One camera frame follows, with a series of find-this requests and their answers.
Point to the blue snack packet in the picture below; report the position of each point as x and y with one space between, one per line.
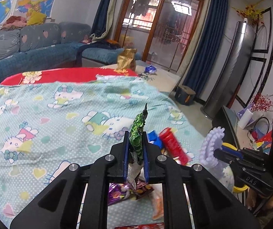
156 139

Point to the pile of seed shells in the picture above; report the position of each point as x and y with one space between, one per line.
147 77

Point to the yellow plastic bag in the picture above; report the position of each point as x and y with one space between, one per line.
126 40

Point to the dark clothes pile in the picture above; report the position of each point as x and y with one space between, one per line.
103 44

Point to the blue foil wrapper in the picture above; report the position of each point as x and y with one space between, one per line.
150 69

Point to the yellow pillow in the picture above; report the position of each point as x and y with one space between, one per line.
36 18

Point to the purple dotted paper bag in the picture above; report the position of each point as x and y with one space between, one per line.
241 113

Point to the grey-blue heart print sofa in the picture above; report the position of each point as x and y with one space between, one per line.
38 50

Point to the orange and white wrapper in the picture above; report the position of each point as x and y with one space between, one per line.
158 205

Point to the gold foil bag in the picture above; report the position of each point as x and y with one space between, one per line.
126 59

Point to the white paper roll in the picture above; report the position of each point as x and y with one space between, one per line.
245 120

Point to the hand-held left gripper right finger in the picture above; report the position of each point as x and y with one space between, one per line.
146 158

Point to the flat red packet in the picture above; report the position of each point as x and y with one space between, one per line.
138 226

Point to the cartoon cat printed blanket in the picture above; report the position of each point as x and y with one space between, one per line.
62 124

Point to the dark television stand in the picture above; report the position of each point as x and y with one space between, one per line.
227 119

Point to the wooden glass door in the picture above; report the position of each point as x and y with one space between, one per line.
160 23

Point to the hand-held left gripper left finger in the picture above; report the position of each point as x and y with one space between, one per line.
126 158

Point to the beige curtain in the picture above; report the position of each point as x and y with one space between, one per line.
111 14

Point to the pile of colourful papers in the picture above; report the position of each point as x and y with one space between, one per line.
263 143

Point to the silver tower air conditioner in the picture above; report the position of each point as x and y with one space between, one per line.
229 69

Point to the green foil snack wrapper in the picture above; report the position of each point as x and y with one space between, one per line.
136 133

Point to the purple snack wrapper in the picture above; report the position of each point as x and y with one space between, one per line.
119 193

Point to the person's right hand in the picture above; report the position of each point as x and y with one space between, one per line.
251 199

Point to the yellow artificial flowers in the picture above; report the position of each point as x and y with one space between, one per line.
252 12

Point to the red berry decoration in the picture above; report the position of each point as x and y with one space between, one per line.
261 102

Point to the country map poster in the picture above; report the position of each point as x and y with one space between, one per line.
33 2

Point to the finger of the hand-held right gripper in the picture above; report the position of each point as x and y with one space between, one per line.
224 156
233 150

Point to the dark blue curtain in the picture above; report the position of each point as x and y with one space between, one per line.
103 9

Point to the lilac spiky toy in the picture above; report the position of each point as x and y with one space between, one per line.
208 152

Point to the black and orange box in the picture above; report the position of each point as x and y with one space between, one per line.
184 95

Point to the pile of red clothes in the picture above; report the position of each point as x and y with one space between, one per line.
14 22

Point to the red snack tube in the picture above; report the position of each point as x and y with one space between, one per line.
172 143

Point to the grey coffee table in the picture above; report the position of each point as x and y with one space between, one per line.
165 78

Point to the red floral blanket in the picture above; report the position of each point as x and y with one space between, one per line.
62 76

